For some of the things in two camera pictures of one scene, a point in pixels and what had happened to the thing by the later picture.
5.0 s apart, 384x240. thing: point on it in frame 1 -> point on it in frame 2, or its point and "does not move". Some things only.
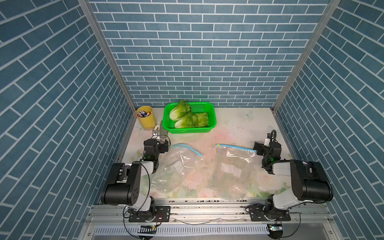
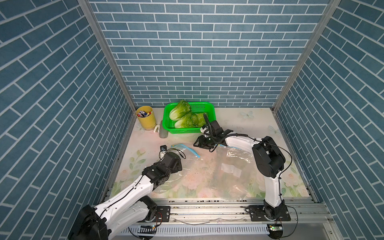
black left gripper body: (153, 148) -> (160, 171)
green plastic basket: (206, 107) does not move
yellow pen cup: (145, 115) does not move
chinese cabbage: (181, 110) does not move
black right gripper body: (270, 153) -> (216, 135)
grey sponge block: (163, 133) does not move
